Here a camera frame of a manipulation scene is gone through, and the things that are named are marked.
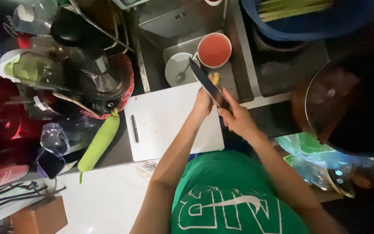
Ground person's right hand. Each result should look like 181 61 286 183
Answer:
218 87 263 140

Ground black stove top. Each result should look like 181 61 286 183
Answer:
249 28 331 138

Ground red patterned round mat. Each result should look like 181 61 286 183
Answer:
79 53 135 120

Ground green bottle with white cap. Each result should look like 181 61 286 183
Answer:
0 48 65 89

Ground white plastic cutting board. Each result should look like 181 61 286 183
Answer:
124 81 225 162

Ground metal spoon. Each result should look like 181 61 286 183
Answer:
175 52 198 84

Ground dark purple square container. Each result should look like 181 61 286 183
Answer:
36 149 66 179

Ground brown cardboard box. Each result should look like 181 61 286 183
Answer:
10 195 68 234

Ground wooden spatula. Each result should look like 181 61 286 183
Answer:
52 92 100 117

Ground blue-green plastic bag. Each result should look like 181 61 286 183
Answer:
275 133 374 190

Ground stainless steel sink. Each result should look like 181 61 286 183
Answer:
131 0 256 102

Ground clear plastic measuring cup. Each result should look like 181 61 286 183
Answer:
39 123 71 158

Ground long green bottle gourd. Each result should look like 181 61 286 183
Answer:
77 109 121 184

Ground white round plate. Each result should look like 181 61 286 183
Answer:
164 52 201 88

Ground person's left hand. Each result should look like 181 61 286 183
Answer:
192 86 214 119

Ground black juicer appliance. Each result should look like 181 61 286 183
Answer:
50 9 132 115

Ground blue basin with green stalks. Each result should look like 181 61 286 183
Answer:
241 0 374 42

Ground large dark kitchen knife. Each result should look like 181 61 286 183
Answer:
189 58 232 112

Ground white bowl of red liquid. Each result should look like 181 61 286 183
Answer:
197 32 232 69

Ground clear plastic bottle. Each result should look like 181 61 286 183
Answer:
13 0 58 36

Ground person's green printed shirt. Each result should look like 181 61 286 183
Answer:
170 150 310 234

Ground metal-rimmed glass lid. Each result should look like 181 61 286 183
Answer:
326 165 357 199

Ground black wire rack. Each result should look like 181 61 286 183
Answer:
0 181 67 222

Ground dark pan with glass lid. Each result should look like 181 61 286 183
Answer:
290 54 374 157

